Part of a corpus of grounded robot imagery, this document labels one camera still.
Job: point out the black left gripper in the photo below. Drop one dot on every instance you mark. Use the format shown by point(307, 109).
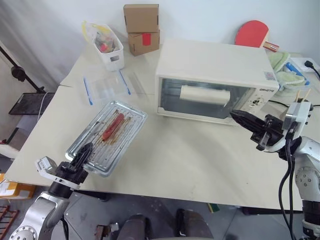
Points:
point(72, 175)

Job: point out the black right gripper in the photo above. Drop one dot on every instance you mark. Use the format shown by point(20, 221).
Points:
point(272, 130)

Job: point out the silver metal baking tray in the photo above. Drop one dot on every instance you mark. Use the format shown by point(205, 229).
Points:
point(122, 142)

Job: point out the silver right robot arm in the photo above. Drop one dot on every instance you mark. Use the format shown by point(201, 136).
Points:
point(310, 152)

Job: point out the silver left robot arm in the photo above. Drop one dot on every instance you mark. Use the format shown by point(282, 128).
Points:
point(41, 211)

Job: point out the red sausage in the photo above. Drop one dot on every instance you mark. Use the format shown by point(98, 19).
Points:
point(113, 126)

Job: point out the cream toaster oven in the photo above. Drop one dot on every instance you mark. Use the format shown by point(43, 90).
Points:
point(212, 60)

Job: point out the wooden chopstick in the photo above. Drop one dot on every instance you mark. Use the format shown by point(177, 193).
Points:
point(307, 94)
point(297, 96)

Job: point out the green cloth mitt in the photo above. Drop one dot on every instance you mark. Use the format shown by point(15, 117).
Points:
point(280, 61)
point(291, 80)

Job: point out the clear plastic food container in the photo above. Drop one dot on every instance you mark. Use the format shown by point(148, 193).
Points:
point(105, 87)

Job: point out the blue plastic object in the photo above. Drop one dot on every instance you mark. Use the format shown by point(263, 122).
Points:
point(293, 68)

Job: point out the white power strip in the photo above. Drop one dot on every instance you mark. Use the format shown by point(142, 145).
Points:
point(298, 63)

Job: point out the yellow cardboard box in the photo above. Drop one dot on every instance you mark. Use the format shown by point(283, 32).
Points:
point(15, 190)

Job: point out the clear plastic container lid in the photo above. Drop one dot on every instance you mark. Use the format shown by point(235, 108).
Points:
point(137, 81)

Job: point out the red table tennis paddle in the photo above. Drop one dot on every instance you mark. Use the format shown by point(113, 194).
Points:
point(251, 33)

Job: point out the dark rounded shape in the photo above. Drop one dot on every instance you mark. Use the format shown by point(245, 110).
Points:
point(193, 225)
point(136, 228)

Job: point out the green sponge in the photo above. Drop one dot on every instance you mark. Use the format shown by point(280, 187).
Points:
point(213, 208)

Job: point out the white plastic storage bin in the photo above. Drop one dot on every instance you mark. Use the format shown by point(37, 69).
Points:
point(113, 60)

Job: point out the red plastic crate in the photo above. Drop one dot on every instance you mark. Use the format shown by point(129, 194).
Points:
point(7, 215)

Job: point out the black stand pole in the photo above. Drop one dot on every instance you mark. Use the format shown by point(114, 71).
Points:
point(15, 70)

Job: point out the cardboard box with red label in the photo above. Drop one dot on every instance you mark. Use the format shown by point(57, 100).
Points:
point(136, 46)

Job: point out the clear plastic bag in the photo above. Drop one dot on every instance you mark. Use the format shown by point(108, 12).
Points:
point(91, 30)

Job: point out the plain brown cardboard box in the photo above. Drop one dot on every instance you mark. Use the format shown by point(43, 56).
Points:
point(141, 17)

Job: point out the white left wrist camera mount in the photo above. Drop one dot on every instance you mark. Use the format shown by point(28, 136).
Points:
point(45, 166)

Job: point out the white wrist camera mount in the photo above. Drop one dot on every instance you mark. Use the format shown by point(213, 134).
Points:
point(45, 166)
point(298, 112)

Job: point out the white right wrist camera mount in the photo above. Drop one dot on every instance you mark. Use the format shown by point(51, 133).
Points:
point(298, 112)

